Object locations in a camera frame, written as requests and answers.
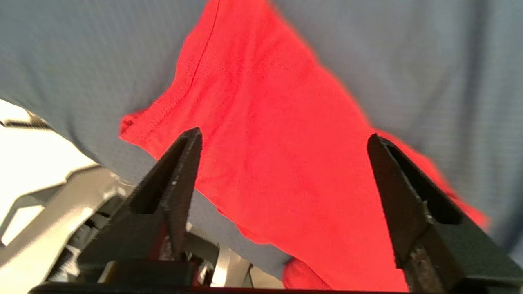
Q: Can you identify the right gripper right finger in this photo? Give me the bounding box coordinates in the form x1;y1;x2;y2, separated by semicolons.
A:
367;133;523;293

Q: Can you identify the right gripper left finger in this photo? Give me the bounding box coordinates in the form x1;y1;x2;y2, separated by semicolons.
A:
78;127;203;263

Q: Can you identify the red printed t-shirt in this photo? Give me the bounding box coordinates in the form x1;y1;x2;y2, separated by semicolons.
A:
118;0;491;292

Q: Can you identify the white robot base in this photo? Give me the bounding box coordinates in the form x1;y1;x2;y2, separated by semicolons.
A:
0;98;286;292

